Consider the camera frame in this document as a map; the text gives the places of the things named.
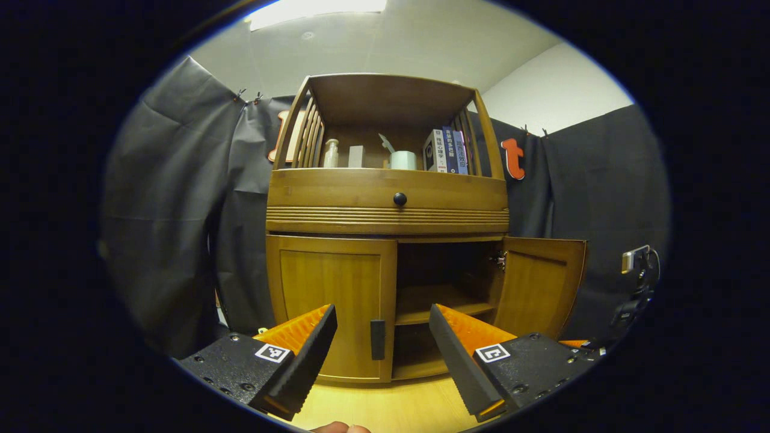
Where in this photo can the white book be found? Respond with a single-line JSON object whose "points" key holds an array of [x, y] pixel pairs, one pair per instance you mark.
{"points": [[433, 153]]}

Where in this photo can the inner wooden shelf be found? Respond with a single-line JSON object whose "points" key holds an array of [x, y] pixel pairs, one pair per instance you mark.
{"points": [[433, 307]]}

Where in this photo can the black backdrop cloth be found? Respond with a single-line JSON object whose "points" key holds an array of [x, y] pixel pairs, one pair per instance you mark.
{"points": [[174, 198]]}

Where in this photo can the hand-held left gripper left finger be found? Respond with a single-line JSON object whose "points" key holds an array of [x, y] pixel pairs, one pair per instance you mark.
{"points": [[313, 355]]}

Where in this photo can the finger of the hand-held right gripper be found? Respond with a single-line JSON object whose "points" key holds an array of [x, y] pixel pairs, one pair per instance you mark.
{"points": [[577, 344]]}

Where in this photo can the light blue book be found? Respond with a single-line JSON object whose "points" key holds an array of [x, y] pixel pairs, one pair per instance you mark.
{"points": [[461, 153]]}

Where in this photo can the wooden double-door shoe cabinet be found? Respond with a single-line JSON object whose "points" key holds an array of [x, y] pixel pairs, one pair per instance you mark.
{"points": [[385, 99]]}

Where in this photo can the mint green cup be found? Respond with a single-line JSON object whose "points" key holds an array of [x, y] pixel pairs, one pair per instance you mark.
{"points": [[403, 160]]}

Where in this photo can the dark blue book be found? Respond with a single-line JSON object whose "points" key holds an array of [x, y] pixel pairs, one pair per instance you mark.
{"points": [[449, 150]]}

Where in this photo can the white bottle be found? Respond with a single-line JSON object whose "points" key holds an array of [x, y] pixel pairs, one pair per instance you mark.
{"points": [[331, 155]]}

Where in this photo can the white box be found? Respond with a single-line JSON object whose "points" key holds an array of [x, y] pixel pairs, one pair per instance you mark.
{"points": [[356, 157]]}

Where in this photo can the white paper slip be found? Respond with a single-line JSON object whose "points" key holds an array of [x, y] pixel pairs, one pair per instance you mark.
{"points": [[385, 142]]}

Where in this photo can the wooden drawer with black knob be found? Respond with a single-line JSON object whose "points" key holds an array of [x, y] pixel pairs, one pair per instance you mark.
{"points": [[331, 192]]}

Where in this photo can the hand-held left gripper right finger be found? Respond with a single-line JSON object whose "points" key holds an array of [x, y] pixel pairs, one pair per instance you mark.
{"points": [[457, 367]]}

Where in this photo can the wooden shoe cabinet door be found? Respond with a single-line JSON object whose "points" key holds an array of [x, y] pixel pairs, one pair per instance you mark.
{"points": [[535, 282], [325, 288]]}

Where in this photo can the ceiling light panel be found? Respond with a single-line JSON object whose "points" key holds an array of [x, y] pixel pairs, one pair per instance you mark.
{"points": [[313, 11]]}

